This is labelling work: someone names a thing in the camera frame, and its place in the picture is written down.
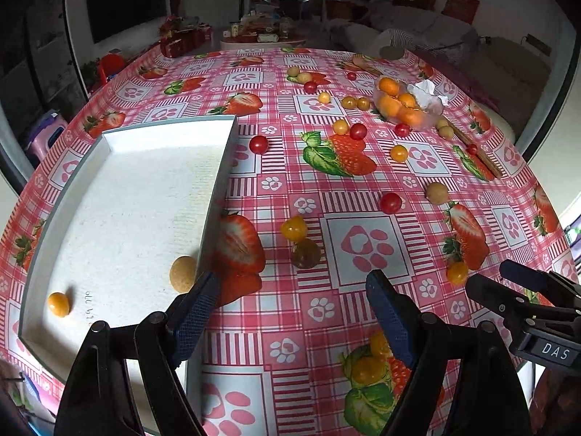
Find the tan longan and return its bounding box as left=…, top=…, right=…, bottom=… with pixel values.
left=169, top=256, right=197, bottom=293
left=426, top=182, right=449, bottom=206

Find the red cherry tomato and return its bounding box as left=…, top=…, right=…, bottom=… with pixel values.
left=379, top=192, right=403, bottom=215

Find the orange tomato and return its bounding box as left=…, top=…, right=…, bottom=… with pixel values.
left=390, top=145, right=409, bottom=164

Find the dark brown cherry tomato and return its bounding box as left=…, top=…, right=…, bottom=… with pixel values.
left=292, top=238, right=322, bottom=269

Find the yellow cherry tomato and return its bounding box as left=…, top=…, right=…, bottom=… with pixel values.
left=281, top=215, right=308, bottom=243

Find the small yellow tomato in tray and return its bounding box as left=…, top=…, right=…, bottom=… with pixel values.
left=47, top=292, right=71, bottom=318

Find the tan longan in tray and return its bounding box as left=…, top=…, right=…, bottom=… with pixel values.
left=169, top=256, right=197, bottom=293

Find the white shallow box tray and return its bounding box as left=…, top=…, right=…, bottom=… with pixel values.
left=17, top=114, right=239, bottom=434

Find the longan near fork back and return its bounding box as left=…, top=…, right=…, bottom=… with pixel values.
left=435, top=117, right=449, bottom=129

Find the red tomato near bowl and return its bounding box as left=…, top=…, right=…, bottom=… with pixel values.
left=394, top=122, right=412, bottom=138

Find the front mandarin orange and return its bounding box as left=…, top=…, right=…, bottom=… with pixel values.
left=397, top=106, right=424, bottom=129

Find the mandarin orange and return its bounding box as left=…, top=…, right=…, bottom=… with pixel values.
left=378, top=77, right=401, bottom=97
left=397, top=106, right=424, bottom=129
left=376, top=94, right=402, bottom=118
left=398, top=93, right=418, bottom=108

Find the clear glass fruit bowl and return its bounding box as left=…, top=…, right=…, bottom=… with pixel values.
left=373, top=76, right=448, bottom=131

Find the pink strawberry tablecloth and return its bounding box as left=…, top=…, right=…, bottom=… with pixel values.
left=1, top=49, right=575, bottom=435

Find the white crumpled tissue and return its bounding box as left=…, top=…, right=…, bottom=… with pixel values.
left=407, top=79, right=448, bottom=109

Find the right mandarin orange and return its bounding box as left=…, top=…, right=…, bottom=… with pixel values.
left=398, top=93, right=418, bottom=108

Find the red tomato mid pair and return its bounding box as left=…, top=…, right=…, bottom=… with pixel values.
left=350, top=123, right=367, bottom=141

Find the left mandarin orange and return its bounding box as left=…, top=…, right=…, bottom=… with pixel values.
left=376, top=94, right=402, bottom=118

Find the yellow tomato mid pair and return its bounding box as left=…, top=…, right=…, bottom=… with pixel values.
left=333, top=118, right=350, bottom=136

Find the top mandarin orange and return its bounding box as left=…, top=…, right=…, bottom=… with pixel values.
left=378, top=77, right=401, bottom=97

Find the brownish tomato far right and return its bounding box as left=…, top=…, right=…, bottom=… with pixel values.
left=357, top=97, right=370, bottom=111

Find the brownish tomato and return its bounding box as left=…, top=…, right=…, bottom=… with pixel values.
left=357, top=97, right=370, bottom=111
left=341, top=97, right=357, bottom=109

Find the brownish tomato far left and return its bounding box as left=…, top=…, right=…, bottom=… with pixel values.
left=341, top=97, right=357, bottom=109

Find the purple plastic stool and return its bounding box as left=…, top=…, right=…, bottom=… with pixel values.
left=25, top=109, right=68, bottom=167

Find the small yellow tomato far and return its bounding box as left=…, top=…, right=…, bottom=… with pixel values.
left=318, top=92, right=331, bottom=104

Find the bright red cushion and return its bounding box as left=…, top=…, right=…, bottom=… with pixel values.
left=441, top=0, right=480, bottom=25

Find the red tomato beside tray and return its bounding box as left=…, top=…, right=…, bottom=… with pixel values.
left=248, top=135, right=269, bottom=154

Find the far longan right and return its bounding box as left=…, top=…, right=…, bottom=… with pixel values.
left=296, top=72, right=312, bottom=85

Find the far longan left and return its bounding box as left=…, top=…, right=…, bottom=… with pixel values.
left=288, top=66, right=300, bottom=77

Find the red round object on floor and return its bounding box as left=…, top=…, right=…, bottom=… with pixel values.
left=97, top=53, right=126, bottom=86

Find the red gift box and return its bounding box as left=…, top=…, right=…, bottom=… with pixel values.
left=159, top=25, right=213, bottom=58

